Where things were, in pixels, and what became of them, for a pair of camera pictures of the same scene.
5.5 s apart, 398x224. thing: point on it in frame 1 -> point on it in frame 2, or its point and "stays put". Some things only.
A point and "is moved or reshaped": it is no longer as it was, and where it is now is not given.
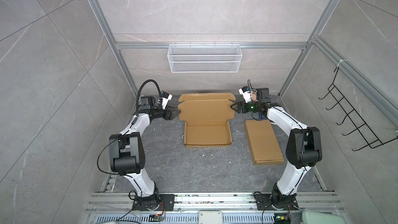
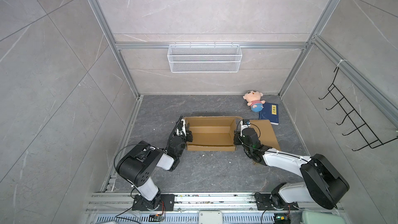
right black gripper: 240,105 -> 236,141
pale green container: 315,217 stays put
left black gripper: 172,110 -> 188,136
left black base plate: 157,202 stays put
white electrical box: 210,217 stays put
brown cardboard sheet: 205,115 is moved or reshaped
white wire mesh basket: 204,58 stays put
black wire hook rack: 356,121 stays put
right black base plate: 264,202 stays put
